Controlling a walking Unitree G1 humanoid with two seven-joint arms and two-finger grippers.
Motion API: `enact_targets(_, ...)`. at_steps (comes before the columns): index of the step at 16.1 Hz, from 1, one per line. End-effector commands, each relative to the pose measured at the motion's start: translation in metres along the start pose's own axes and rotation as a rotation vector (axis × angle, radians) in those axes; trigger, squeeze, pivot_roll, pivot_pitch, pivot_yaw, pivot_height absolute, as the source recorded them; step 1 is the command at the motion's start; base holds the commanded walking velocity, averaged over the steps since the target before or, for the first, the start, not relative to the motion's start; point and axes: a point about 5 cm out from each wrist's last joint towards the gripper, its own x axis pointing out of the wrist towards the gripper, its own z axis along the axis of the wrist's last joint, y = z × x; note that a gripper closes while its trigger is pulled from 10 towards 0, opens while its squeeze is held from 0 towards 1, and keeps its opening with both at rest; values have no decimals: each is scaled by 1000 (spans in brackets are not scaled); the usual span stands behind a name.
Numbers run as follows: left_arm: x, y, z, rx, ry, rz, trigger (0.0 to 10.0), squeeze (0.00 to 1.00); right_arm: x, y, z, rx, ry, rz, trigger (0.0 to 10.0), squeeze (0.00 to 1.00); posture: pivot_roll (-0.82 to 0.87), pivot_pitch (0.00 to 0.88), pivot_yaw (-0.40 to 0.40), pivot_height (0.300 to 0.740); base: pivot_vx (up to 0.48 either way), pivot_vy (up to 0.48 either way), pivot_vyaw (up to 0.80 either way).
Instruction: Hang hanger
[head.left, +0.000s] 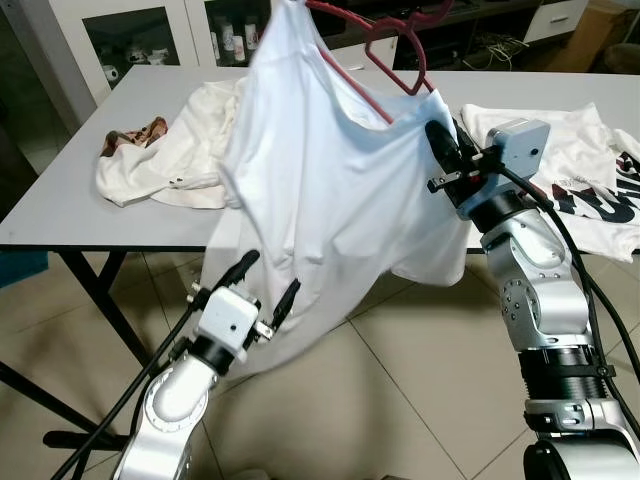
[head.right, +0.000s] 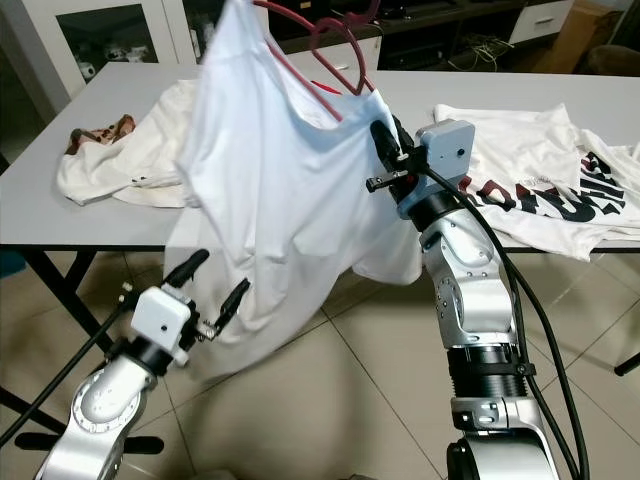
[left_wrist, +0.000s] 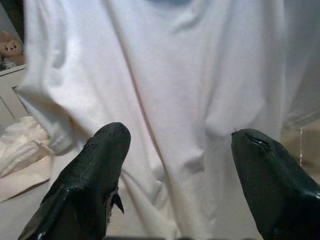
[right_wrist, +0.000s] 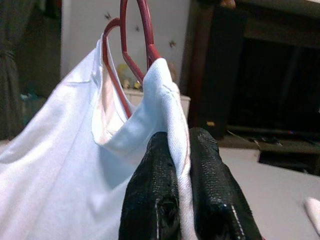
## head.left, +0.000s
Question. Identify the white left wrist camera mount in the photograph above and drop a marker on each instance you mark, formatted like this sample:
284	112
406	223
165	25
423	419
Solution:
228	318

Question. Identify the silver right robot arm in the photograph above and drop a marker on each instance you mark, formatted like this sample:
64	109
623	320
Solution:
540	290

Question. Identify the cream garment brown patterned trim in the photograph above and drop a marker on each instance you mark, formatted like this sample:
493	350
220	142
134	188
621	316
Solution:
190	150

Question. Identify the white glass door cabinet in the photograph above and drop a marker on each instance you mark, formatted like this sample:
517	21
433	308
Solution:
195	30

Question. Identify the dark TV stand white drawers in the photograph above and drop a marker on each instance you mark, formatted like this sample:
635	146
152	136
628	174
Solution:
480	20

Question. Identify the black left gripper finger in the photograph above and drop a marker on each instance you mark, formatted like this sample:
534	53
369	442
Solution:
287	302
241	270

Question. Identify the red plastic clothes hanger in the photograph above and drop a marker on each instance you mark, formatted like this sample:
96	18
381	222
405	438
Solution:
424	60

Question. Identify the teal floor mat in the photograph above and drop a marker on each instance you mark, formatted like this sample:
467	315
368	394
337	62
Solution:
22	270

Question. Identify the white t-shirt black lettering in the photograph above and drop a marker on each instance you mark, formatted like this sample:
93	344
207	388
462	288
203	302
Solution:
580	150

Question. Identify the grey table black legs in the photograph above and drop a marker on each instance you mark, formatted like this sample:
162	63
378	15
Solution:
60	200

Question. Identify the plain white t-shirt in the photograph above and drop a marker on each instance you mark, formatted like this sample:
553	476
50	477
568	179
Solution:
320	200

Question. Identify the brown cardboard box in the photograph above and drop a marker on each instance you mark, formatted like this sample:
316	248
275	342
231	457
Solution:
605	25

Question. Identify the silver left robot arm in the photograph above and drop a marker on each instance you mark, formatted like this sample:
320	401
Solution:
170	400

